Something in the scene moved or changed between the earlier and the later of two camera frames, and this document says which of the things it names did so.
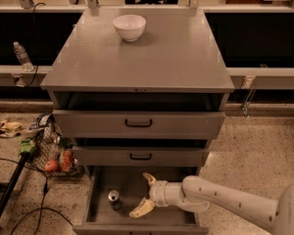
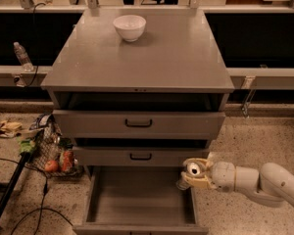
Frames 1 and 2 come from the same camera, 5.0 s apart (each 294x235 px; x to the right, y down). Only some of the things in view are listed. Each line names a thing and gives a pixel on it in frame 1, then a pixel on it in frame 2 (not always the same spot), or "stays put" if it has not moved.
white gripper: (159, 193) → (223, 175)
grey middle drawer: (138, 156) stays put
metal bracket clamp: (247, 84) stays put
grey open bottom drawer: (112, 192) stays put
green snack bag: (26, 146) stays put
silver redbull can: (114, 200) → (193, 168)
